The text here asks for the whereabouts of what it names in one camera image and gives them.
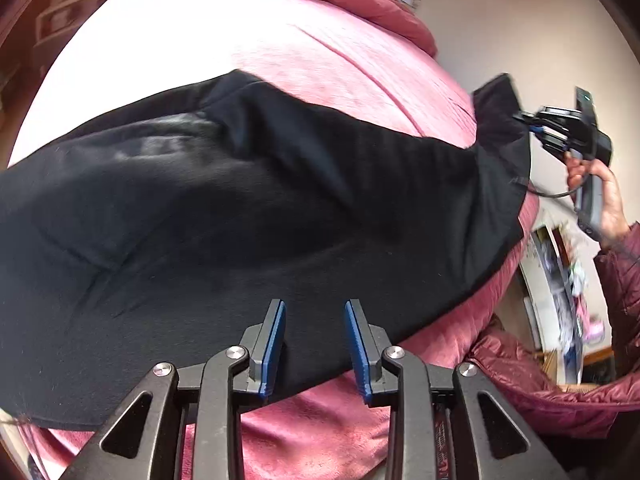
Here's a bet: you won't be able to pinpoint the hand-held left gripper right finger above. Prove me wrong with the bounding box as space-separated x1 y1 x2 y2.
344 299 571 480

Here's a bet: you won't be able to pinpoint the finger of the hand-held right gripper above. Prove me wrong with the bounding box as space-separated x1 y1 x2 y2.
515 106 576 128
529 126 572 157

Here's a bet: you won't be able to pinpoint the person's maroon puffer jacket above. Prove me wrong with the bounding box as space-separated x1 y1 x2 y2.
464 314 640 442

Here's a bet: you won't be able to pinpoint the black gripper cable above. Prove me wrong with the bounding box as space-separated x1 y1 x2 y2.
510 175 582 200

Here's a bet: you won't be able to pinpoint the framed wall picture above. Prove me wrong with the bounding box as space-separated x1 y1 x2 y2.
35 0 92 42

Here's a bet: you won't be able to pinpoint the person's right forearm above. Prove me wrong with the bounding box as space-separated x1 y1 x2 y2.
592 222 640 366

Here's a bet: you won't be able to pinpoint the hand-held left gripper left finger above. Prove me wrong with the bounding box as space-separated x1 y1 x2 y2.
60 299 288 480

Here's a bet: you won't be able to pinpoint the person's right hand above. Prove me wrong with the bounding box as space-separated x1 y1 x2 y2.
566 154 627 252

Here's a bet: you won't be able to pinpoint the black pants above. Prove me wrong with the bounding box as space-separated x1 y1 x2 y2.
0 70 532 431

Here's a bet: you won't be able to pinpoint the pink bed sheet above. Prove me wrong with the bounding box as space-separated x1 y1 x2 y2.
7 0 541 480

